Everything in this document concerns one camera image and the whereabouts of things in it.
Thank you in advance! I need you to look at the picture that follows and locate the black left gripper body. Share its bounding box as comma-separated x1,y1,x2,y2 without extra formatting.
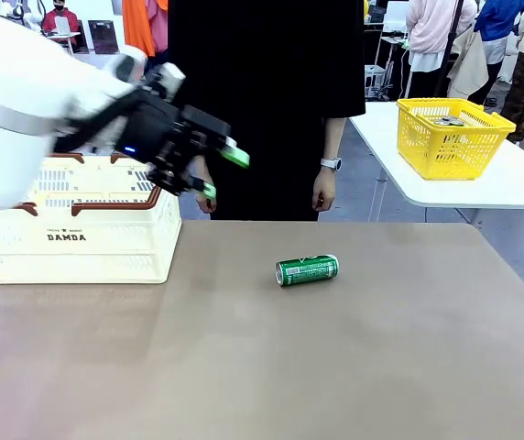
115,89,188,167

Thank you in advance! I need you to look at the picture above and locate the person's left forearm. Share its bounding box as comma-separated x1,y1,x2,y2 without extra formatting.
321,115,346,160

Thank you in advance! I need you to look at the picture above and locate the person's right forearm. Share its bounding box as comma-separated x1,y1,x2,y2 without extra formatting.
191,155,213,183

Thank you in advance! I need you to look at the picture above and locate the cream basket with brown rim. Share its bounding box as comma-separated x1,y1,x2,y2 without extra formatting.
0,153,183,285

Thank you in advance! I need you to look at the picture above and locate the yellow plastic basket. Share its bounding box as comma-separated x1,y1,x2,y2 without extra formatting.
396,97,518,182

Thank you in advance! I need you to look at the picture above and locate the person's right hand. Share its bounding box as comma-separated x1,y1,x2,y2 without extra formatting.
195,181,218,214

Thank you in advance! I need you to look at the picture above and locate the person's left hand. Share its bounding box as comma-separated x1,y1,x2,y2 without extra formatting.
311,168,337,213

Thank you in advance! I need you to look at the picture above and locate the person in black clothes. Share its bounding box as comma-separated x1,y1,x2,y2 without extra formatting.
166,0,367,223

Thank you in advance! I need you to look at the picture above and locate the grey background desk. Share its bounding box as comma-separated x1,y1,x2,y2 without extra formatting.
49,30,82,50

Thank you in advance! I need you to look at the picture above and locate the person in red top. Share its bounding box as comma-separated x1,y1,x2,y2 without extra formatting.
41,0,81,38

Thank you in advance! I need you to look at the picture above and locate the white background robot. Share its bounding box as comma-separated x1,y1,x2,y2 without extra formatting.
10,0,49,33

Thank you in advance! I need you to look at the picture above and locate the white computer case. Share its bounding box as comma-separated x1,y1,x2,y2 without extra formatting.
365,63,388,100

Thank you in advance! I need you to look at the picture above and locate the person in pink hoodie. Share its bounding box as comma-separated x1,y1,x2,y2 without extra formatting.
405,0,479,100

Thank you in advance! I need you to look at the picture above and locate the black slanted pole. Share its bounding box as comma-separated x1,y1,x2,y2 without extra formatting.
431,0,467,100

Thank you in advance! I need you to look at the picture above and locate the beige coat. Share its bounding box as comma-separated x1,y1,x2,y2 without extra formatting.
447,27,491,101

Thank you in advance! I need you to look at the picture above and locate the white table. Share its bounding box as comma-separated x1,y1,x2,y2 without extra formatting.
348,100,524,226

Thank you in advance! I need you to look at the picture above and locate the person in blue jacket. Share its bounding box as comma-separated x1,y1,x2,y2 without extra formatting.
470,0,524,106

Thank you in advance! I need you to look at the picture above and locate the left arm wrist camera box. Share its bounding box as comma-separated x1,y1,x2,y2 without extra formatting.
145,62,187,101

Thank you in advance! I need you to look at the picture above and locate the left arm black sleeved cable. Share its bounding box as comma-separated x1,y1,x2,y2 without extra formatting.
52,89,140,155

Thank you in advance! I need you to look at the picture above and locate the dark wall panel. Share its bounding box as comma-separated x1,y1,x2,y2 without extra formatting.
87,19,119,55

